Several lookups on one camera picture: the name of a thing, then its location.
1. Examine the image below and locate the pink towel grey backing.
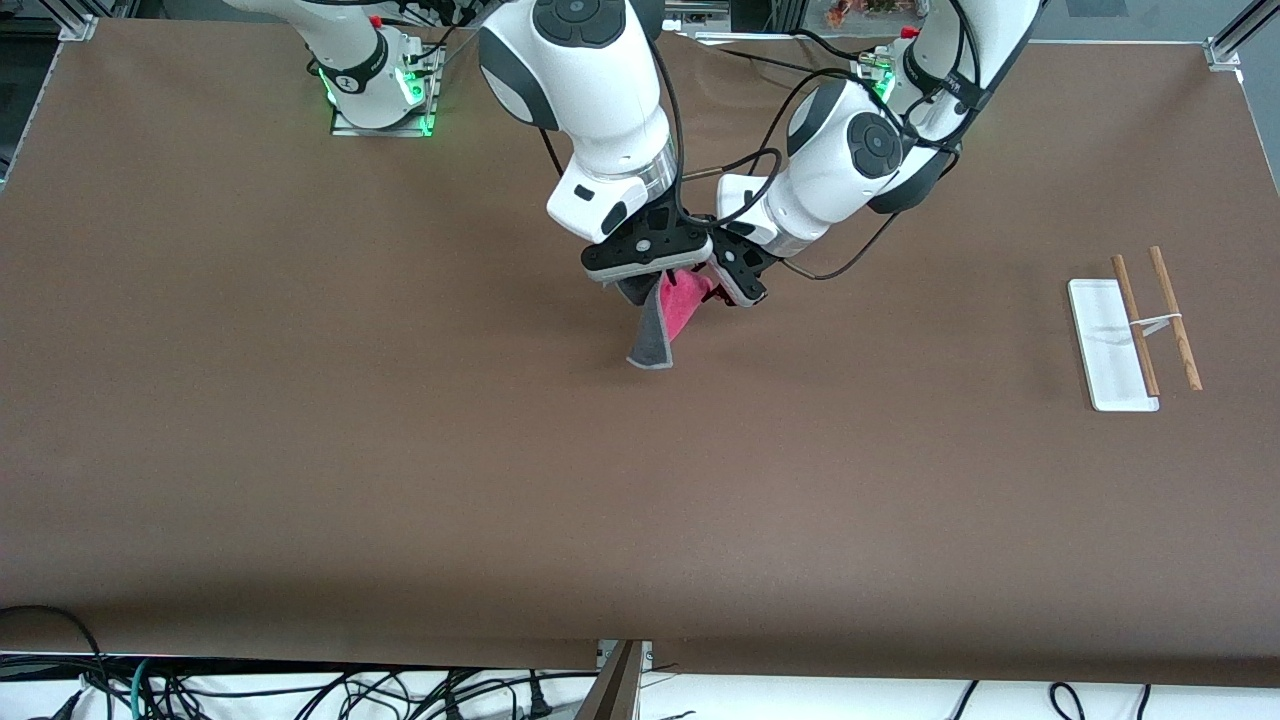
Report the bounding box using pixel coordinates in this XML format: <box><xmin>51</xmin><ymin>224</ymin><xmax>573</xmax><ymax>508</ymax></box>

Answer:
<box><xmin>627</xmin><ymin>268</ymin><xmax>717</xmax><ymax>371</ymax></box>

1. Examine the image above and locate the thick black floor cable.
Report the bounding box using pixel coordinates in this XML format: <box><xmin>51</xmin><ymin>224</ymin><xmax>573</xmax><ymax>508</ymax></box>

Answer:
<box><xmin>0</xmin><ymin>605</ymin><xmax>113</xmax><ymax>720</ymax></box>

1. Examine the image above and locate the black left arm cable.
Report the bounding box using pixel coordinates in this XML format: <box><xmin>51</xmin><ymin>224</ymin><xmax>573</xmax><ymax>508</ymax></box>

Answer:
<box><xmin>685</xmin><ymin>0</ymin><xmax>991</xmax><ymax>281</ymax></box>

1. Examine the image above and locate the short black table cable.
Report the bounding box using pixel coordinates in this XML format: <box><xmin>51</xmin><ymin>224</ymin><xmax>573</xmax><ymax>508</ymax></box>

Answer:
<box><xmin>795</xmin><ymin>28</ymin><xmax>866</xmax><ymax>63</ymax></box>

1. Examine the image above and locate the grey power strip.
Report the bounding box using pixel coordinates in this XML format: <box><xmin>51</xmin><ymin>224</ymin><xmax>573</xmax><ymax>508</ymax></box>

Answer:
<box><xmin>660</xmin><ymin>0</ymin><xmax>731</xmax><ymax>33</ymax></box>

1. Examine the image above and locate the aluminium frame profile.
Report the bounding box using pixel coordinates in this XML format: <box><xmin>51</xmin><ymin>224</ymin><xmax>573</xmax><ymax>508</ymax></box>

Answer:
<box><xmin>1205</xmin><ymin>0</ymin><xmax>1280</xmax><ymax>71</ymax></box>
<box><xmin>40</xmin><ymin>0</ymin><xmax>101</xmax><ymax>43</ymax></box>

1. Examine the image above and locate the small metal bracket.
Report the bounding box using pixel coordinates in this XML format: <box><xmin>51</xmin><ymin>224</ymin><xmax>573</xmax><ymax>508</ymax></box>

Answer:
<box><xmin>597</xmin><ymin>640</ymin><xmax>654</xmax><ymax>673</ymax></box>

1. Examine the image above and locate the orange red object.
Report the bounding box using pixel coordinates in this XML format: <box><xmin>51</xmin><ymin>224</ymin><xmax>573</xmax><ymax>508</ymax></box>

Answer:
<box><xmin>828</xmin><ymin>0</ymin><xmax>901</xmax><ymax>26</ymax></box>

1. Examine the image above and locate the long black table cable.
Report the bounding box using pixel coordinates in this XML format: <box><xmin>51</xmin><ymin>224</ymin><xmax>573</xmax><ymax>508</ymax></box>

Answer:
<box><xmin>695</xmin><ymin>35</ymin><xmax>806</xmax><ymax>76</ymax></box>

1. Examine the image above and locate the black floor cable with plug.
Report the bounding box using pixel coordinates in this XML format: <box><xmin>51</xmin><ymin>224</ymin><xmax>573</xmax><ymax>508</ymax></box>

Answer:
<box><xmin>440</xmin><ymin>670</ymin><xmax>601</xmax><ymax>720</ymax></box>

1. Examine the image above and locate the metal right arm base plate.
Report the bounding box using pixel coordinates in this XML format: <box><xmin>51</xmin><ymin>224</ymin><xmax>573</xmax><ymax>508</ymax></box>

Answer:
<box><xmin>330</xmin><ymin>45</ymin><xmax>439</xmax><ymax>139</ymax></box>

